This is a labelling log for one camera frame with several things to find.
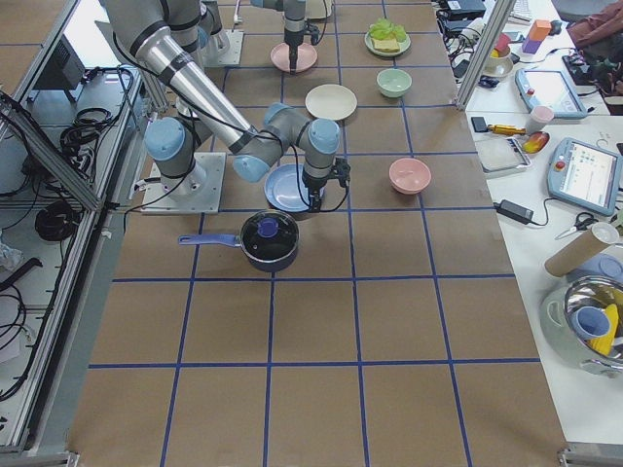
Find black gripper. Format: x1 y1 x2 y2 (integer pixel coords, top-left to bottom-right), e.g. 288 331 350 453
302 164 334 212
287 43 300 74

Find pink plate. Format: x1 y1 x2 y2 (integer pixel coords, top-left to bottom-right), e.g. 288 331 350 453
270 43 317 74

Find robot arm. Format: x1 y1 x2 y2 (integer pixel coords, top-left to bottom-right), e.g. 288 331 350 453
105 1 349 212
250 0 319 74

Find cream plate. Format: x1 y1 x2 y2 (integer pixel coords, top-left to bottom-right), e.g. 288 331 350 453
305 84 357 121

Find glass pot lid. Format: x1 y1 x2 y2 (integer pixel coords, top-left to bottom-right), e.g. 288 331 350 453
240 210 299 262

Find dark blue pot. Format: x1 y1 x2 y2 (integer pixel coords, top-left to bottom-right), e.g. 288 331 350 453
178 209 299 272

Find pink bowl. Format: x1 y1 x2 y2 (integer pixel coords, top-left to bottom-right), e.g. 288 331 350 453
388 158 432 195

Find lettuce leaf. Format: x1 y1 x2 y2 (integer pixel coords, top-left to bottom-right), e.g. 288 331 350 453
368 18 407 42

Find bread slice on plate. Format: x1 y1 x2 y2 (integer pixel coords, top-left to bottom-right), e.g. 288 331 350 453
371 38 400 54

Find green bowl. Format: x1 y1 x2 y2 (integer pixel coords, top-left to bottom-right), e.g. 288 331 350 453
376 68 413 98

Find green plate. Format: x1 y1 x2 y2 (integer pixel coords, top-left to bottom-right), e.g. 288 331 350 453
364 33 411 57

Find black phone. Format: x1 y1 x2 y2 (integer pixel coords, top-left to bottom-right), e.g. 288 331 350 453
470 116 490 133

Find metal tray scale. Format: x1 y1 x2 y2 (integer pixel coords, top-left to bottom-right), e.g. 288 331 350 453
476 137 531 178

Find black power adapter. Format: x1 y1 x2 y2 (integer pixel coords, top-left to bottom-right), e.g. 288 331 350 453
494 199 533 225

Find orange yellow tool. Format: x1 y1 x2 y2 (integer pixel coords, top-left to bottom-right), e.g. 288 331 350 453
488 125 527 136

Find white bowl with fruit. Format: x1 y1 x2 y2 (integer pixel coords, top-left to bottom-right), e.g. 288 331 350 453
482 46 514 78

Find red yellow mango toy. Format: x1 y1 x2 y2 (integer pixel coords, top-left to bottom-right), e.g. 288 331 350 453
522 131 550 154

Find purple orange blocks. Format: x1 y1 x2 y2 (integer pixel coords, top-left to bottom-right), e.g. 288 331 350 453
521 19 551 54

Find teach pendant far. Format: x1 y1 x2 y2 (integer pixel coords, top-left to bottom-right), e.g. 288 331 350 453
514 69 588 120

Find teach pendant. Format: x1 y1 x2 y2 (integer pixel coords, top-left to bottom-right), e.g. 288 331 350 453
514 69 588 120
546 138 622 216

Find teach pendant near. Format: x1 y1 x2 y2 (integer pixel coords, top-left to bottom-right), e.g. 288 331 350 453
546 138 622 216

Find scissors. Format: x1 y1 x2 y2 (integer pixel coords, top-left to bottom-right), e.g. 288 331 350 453
555 211 599 240

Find cardboard tube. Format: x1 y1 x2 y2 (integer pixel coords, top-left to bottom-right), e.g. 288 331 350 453
544 222 620 277

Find steel mixing bowl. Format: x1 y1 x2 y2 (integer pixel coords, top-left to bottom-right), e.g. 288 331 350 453
540 276 622 378

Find blue cup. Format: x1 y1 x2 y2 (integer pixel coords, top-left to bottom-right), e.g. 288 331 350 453
572 306 609 340

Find grey blue plate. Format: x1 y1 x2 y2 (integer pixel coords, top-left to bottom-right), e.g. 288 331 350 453
566 253 623 282

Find yellow corn toy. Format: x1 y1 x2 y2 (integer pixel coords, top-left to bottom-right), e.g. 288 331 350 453
586 290 622 356

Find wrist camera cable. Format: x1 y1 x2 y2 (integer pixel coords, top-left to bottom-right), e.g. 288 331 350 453
291 145 352 214

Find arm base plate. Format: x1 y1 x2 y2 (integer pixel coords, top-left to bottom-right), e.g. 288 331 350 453
199 28 243 68
140 152 226 215

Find aluminium frame post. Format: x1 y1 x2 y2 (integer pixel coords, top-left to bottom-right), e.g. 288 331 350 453
455 0 515 111

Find black cables bundle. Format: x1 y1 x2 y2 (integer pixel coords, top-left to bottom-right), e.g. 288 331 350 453
0 65 147 244

